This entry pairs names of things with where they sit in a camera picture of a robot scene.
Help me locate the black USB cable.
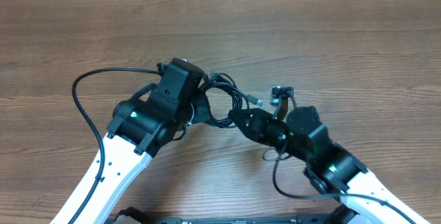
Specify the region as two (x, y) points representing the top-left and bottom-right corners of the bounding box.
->
(198, 71), (265, 129)

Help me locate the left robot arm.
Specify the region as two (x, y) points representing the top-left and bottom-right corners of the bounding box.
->
(52, 58), (205, 223)

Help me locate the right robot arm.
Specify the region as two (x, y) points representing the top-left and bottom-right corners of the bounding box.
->
(228, 106), (426, 223)

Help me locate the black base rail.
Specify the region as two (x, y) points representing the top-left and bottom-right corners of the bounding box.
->
(105, 206), (357, 224)

